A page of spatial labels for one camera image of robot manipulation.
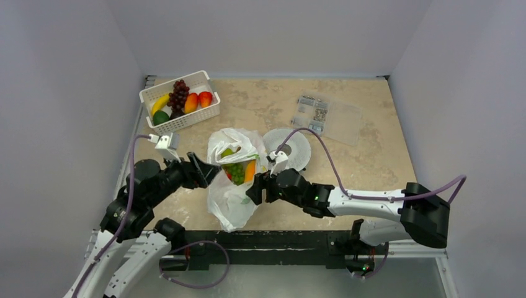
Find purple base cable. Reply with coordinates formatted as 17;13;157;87
349;242;392;281
158;240;230;289

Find white plastic basket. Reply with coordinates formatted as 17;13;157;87
139;70;220;134

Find white filament spool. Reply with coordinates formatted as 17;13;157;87
263;128;312;172

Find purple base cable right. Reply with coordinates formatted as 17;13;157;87
349;242;392;281

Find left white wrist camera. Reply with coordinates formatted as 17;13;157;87
148;132;181;162

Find clear plastic screw box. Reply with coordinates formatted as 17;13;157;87
291;90;362;146

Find fake yellow banana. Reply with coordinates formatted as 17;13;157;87
151;94;170;117

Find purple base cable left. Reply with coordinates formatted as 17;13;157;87
158;240;230;289

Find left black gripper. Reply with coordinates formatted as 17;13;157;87
148;150;221;206

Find fake green grapes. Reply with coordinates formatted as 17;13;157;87
223;163;245;186

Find fake purple grapes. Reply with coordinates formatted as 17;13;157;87
167;79;190;112

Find fake orange mango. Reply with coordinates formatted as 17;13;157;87
184;93;199;114

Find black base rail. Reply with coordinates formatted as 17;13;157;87
160;230;388;272

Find fake red peach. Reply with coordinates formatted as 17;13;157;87
198;91;213;108

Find fake orange fruit in bag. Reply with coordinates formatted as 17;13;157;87
244;160;256;183

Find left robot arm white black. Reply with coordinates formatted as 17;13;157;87
65;152;221;297

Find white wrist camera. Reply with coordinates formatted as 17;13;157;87
267;150;288;175
148;132;181;162

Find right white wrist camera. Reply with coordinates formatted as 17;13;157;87
267;150;288;175

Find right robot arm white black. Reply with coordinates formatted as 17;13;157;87
246;169;450;253

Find fake green avocado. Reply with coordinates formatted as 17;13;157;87
152;110;171;126

